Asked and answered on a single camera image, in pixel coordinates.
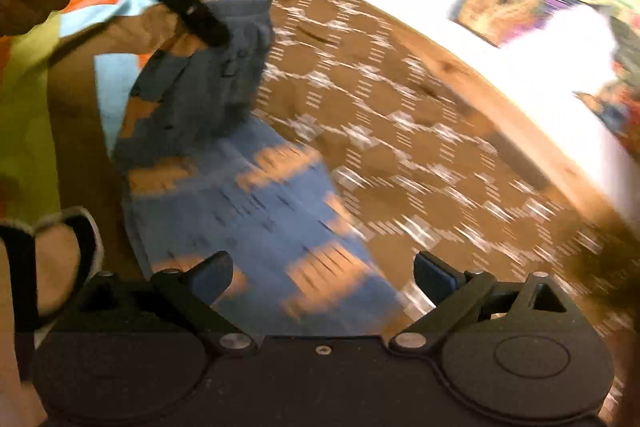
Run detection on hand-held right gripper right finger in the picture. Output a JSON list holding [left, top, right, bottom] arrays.
[[388, 251, 582, 353]]

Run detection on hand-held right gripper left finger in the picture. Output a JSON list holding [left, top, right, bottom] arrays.
[[79, 251, 258, 353]]

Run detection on blue pants with orange print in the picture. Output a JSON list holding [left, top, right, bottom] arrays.
[[112, 0, 411, 339]]

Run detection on brown patterned blanket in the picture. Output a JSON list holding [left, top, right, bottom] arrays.
[[50, 0, 640, 338]]

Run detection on colourful patchwork blanket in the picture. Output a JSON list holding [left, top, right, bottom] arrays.
[[0, 0, 166, 228]]

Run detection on black strap with white edge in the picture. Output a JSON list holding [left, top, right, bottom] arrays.
[[0, 206, 103, 380]]

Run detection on wooden bed frame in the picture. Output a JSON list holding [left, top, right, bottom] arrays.
[[85, 0, 631, 228]]

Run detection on colourful landscape wall poster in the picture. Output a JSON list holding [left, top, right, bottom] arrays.
[[572, 0, 640, 152]]

